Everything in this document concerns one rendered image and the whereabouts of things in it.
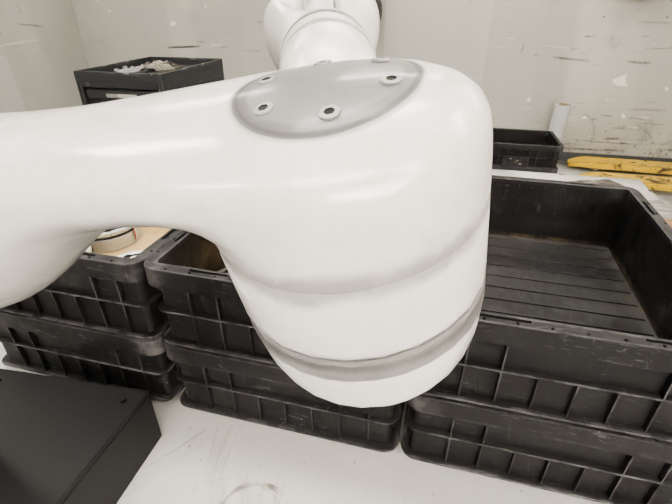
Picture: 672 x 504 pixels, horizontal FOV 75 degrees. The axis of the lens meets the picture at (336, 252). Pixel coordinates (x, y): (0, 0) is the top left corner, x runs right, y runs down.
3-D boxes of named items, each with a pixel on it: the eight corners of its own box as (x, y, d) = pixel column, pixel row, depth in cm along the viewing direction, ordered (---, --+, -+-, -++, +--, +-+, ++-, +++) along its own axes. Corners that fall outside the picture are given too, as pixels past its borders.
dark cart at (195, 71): (194, 253, 235) (160, 74, 190) (121, 243, 244) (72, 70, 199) (240, 208, 286) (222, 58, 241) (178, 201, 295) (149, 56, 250)
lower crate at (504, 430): (682, 531, 46) (735, 458, 40) (397, 463, 52) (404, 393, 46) (592, 306, 79) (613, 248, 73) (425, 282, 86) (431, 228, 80)
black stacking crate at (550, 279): (727, 463, 40) (791, 373, 35) (405, 398, 47) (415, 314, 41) (610, 254, 74) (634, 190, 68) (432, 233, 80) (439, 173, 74)
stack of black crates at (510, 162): (532, 210, 248) (552, 130, 226) (542, 234, 223) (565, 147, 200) (460, 204, 256) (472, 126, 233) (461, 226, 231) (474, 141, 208)
